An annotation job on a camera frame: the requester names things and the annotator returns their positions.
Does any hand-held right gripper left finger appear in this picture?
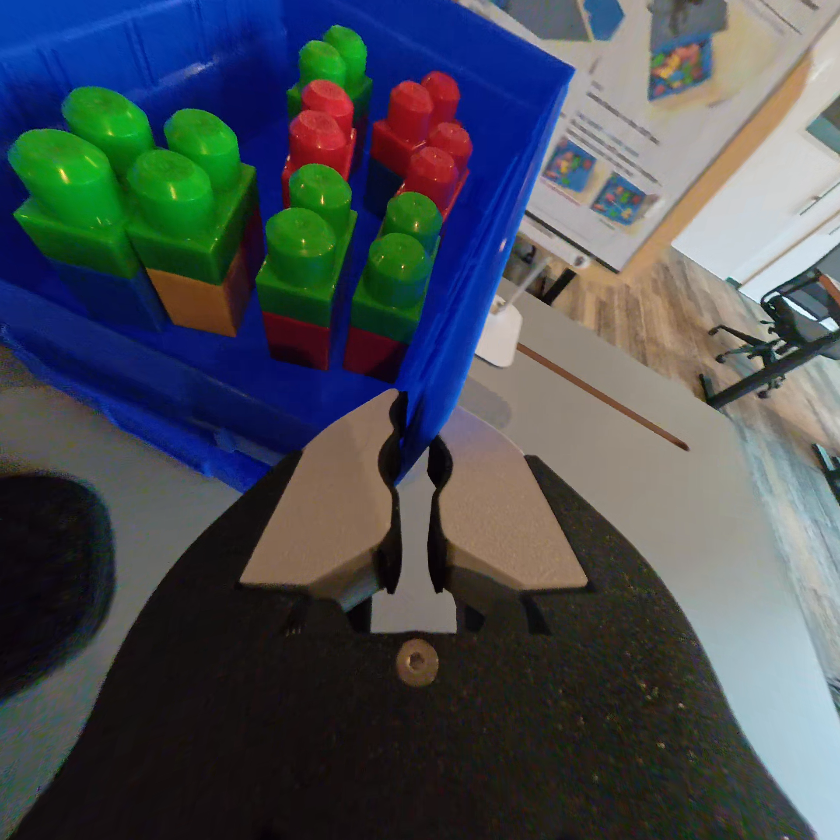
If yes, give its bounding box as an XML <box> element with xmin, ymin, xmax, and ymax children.
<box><xmin>238</xmin><ymin>389</ymin><xmax>403</xmax><ymax>613</ymax></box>

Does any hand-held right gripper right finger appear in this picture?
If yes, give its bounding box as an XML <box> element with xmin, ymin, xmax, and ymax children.
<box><xmin>423</xmin><ymin>420</ymin><xmax>590</xmax><ymax>618</ymax></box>

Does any blue bin with white label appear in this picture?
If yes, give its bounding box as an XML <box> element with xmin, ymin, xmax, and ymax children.
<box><xmin>0</xmin><ymin>0</ymin><xmax>577</xmax><ymax>494</ymax></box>

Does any black honeycomb rubber pad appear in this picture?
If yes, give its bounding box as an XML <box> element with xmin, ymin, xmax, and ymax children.
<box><xmin>0</xmin><ymin>472</ymin><xmax>118</xmax><ymax>704</ymax></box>

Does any black office chair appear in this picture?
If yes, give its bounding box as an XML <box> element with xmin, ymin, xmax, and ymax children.
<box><xmin>701</xmin><ymin>268</ymin><xmax>840</xmax><ymax>409</ymax></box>

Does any printed instruction sheet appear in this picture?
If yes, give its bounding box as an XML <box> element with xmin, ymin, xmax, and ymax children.
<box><xmin>465</xmin><ymin>0</ymin><xmax>840</xmax><ymax>259</ymax></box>

